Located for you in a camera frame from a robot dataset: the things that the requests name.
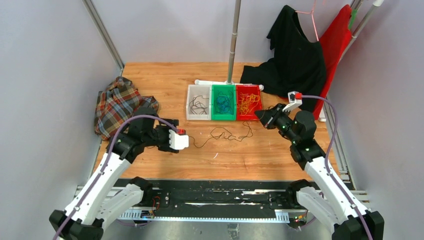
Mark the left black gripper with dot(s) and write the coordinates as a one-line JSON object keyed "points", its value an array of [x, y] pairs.
{"points": [[165, 146]]}

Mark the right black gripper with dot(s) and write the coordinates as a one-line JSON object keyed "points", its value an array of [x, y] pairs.
{"points": [[269, 117]]}

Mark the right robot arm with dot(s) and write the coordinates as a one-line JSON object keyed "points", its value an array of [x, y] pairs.
{"points": [[324, 172]]}

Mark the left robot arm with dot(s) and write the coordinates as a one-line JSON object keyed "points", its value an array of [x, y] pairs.
{"points": [[109, 175]]}

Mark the red plastic bin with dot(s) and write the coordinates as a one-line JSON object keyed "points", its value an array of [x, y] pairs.
{"points": [[248, 100]]}

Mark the green plastic bin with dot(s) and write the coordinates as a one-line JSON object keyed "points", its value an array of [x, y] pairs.
{"points": [[223, 103]]}

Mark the white plastic bin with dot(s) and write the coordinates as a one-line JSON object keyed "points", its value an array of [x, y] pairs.
{"points": [[198, 102]]}

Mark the metal stand pole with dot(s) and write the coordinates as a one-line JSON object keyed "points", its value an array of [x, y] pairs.
{"points": [[234, 35]]}

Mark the plaid flannel shirt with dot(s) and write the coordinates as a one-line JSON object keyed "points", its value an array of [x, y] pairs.
{"points": [[116, 104]]}

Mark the black t-shirt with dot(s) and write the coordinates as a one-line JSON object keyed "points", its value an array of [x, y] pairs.
{"points": [[297, 63]]}

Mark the white stand base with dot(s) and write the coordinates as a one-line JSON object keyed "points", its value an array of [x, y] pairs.
{"points": [[209, 82]]}

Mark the red garment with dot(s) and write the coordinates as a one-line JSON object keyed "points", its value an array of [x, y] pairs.
{"points": [[333, 42]]}

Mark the pink clothes hanger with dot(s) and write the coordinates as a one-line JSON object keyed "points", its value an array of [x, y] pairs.
{"points": [[311, 13]]}

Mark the green clothes hanger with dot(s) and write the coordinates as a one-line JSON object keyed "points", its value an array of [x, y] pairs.
{"points": [[352, 18]]}

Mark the white garment rack pole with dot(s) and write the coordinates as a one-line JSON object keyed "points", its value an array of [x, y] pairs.
{"points": [[356, 4]]}

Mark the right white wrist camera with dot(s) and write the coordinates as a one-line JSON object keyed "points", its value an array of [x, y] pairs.
{"points": [[294, 101]]}

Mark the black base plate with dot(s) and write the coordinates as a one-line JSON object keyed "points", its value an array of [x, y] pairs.
{"points": [[220, 199]]}

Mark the aluminium frame rail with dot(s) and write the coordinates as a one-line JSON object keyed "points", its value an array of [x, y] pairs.
{"points": [[93, 209]]}

